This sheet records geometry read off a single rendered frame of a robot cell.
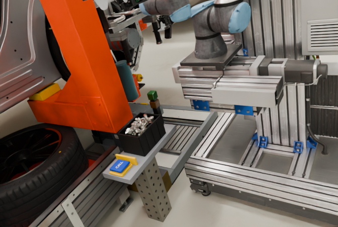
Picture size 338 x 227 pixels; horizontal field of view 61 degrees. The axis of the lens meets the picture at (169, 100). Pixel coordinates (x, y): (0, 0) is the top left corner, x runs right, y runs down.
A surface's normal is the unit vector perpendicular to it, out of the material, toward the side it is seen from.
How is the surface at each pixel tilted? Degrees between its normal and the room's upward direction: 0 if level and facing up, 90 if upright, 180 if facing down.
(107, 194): 90
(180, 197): 0
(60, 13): 90
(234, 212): 0
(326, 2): 90
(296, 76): 90
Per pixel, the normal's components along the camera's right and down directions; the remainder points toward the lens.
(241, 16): 0.70, 0.30
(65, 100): -0.48, 0.50
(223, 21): -0.70, 0.47
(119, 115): 0.84, 0.05
